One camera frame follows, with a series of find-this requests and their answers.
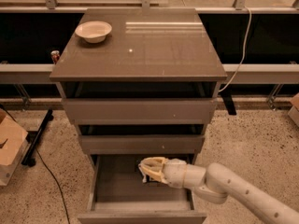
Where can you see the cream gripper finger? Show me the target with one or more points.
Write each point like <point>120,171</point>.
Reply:
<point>153,163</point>
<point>156,176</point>

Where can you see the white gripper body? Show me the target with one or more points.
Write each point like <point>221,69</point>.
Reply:
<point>175,173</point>

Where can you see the dark blueberry rxbar wrapper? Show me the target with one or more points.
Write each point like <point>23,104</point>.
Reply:
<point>148,178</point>

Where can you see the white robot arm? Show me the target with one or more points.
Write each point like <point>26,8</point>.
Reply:
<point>214,184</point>

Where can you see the grey bottom drawer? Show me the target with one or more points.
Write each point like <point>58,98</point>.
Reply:
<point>119,196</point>

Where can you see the grey drawer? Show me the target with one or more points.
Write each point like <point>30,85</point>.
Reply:
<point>133,111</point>
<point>141,144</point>
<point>119,196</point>

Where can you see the grey middle drawer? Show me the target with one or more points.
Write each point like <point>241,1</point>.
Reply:
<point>141,144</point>

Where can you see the grey drawer cabinet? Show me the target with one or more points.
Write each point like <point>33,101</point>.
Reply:
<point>159,53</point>

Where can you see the grey top drawer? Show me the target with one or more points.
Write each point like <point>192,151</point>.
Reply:
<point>133,111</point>

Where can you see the black stand leg left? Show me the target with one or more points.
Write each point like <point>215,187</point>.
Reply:
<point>33,138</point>

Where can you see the box at right edge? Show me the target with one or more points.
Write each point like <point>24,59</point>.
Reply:
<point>294,111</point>

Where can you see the cardboard box left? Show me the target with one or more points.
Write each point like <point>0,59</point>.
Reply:
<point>12,145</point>

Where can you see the white ceramic bowl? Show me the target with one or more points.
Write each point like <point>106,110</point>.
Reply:
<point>93,31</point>

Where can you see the red soda can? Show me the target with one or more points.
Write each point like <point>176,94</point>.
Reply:
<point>55,55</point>

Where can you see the black bracket behind cabinet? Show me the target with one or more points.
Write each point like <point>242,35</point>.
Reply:
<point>228,101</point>

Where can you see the grey metal rail frame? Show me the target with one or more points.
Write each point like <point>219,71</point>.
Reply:
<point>237,73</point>

